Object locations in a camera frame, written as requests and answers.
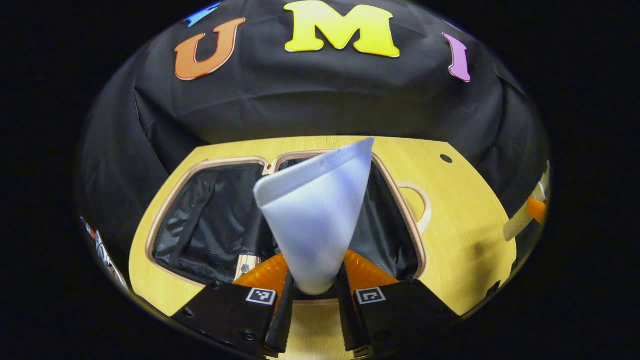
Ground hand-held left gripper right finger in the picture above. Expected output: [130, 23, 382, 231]
[335, 249, 461, 358]

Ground colourful printed panel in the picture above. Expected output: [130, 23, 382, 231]
[81, 216, 129, 290]

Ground white pump bottle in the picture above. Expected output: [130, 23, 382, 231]
[502, 165, 551, 242]

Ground pink hard-shell suitcase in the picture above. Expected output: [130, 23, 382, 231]
[146, 149, 433, 307]

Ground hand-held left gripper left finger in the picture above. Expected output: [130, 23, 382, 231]
[171, 253, 296, 358]

